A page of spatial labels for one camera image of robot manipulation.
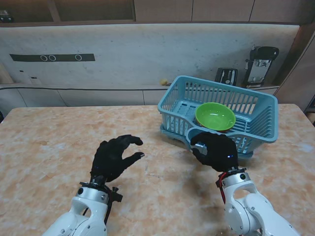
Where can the orange plastic bowl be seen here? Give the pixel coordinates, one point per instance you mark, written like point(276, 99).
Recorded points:
point(224, 132)

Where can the dark item on shelf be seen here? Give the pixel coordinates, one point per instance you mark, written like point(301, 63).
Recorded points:
point(4, 16)

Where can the grey-blue cutlery holder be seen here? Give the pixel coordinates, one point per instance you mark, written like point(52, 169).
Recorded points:
point(198, 145)

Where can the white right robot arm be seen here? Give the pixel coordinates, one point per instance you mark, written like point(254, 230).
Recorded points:
point(251, 211)

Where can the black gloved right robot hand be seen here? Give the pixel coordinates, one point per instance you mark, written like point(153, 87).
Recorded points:
point(221, 152)

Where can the black coffee machine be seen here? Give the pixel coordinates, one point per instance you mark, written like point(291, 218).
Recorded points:
point(259, 66)

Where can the small yellow round object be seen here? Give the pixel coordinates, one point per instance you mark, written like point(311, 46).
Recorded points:
point(164, 81)

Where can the black toaster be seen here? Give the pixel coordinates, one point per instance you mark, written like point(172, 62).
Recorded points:
point(226, 76)

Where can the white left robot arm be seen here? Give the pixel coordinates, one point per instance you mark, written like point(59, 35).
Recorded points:
point(83, 216)

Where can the green plastic bowl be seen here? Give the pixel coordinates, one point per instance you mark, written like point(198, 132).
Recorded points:
point(214, 115)

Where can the black strip with white rings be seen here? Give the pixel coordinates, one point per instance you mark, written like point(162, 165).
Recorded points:
point(27, 57)

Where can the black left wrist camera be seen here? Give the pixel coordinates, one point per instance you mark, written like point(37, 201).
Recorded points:
point(117, 196)

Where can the light blue plastic dish rack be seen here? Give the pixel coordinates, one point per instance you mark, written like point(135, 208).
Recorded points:
point(265, 115)

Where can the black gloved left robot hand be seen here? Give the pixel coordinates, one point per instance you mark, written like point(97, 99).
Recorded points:
point(110, 159)

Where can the wooden wall cabinet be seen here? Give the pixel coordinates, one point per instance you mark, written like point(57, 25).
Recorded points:
point(162, 9)

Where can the white counter cabinet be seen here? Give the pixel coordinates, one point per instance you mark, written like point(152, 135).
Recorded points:
point(98, 97)

